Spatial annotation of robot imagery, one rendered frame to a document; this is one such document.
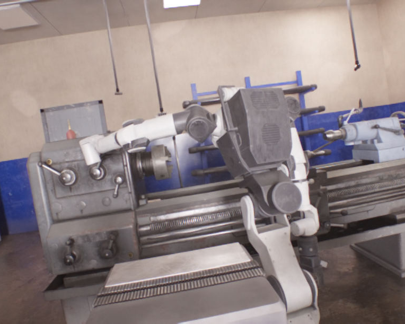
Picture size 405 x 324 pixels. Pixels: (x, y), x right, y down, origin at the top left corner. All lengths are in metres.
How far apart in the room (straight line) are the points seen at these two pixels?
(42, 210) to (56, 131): 3.50
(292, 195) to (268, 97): 0.39
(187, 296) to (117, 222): 1.46
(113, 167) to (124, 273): 1.44
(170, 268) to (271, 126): 0.84
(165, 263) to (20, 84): 5.52
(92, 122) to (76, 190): 3.40
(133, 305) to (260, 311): 0.11
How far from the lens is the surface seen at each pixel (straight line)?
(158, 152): 1.86
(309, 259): 1.36
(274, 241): 1.14
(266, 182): 1.03
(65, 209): 1.87
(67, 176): 1.74
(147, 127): 1.10
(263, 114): 1.05
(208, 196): 1.78
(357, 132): 2.37
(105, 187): 1.76
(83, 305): 2.04
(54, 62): 5.57
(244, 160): 1.07
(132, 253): 1.71
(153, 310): 0.25
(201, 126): 1.05
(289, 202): 0.98
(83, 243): 1.75
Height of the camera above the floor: 1.22
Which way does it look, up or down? 4 degrees down
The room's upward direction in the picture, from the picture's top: 9 degrees counter-clockwise
